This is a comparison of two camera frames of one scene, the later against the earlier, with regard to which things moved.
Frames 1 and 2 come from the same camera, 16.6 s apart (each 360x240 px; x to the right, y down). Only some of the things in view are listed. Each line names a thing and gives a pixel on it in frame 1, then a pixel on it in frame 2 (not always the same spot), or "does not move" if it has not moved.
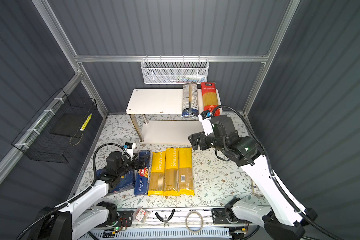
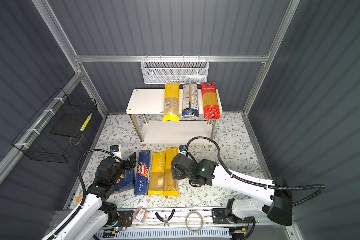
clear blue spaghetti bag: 190,100 does not move
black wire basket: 59,125 does not move
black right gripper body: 214,143 to 177,174
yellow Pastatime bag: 185,177 to 171,102
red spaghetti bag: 210,98 does not move
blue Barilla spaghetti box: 142,176 does not move
